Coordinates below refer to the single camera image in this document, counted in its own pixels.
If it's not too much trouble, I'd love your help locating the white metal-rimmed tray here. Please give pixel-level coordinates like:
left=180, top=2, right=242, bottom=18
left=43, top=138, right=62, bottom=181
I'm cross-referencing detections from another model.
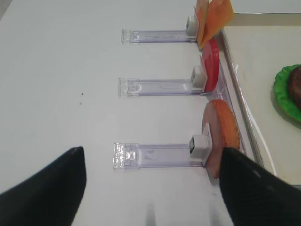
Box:
left=221, top=13, right=301, bottom=187

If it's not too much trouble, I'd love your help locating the orange cheese slice back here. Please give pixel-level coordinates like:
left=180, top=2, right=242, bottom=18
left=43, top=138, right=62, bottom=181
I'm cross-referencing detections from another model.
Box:
left=194, top=0, right=209, bottom=49

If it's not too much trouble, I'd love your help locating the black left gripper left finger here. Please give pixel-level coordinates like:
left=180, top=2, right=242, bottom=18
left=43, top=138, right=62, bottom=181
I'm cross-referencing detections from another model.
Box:
left=0, top=146, right=87, bottom=226

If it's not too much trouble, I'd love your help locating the orange cheese slice front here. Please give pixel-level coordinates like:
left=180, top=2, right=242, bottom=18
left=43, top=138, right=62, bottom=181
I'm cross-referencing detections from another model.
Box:
left=199, top=0, right=234, bottom=49

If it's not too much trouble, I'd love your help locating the clear holder with cheese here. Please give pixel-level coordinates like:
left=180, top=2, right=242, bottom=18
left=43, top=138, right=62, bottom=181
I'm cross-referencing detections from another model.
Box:
left=121, top=15, right=199, bottom=44

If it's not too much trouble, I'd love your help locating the red tomato slice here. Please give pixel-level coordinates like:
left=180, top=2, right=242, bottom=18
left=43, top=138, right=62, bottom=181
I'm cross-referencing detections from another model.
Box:
left=201, top=38, right=220, bottom=92

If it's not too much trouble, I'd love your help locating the green lettuce leaf on plate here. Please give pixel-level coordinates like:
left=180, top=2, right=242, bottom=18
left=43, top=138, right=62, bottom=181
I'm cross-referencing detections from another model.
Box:
left=273, top=64, right=301, bottom=122

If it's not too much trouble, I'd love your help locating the clear holder with ham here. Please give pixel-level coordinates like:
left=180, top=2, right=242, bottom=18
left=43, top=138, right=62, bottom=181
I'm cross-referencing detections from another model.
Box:
left=113, top=134, right=212, bottom=170

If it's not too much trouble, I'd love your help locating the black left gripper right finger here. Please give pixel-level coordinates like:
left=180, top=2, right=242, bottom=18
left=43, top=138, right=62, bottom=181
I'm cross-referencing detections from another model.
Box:
left=220, top=147, right=301, bottom=226

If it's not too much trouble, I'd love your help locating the clear holder with tomato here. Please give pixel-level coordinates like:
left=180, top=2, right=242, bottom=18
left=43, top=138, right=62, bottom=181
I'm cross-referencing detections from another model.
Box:
left=118, top=66, right=218, bottom=97

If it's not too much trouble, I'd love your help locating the brown meat patty on plate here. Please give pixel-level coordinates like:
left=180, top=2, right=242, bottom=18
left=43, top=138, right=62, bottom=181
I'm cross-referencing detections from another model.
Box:
left=287, top=66, right=301, bottom=109

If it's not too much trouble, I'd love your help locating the orange cheese slice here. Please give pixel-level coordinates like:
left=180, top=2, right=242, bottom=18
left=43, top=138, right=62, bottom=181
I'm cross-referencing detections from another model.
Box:
left=194, top=0, right=209, bottom=49
left=199, top=0, right=234, bottom=49

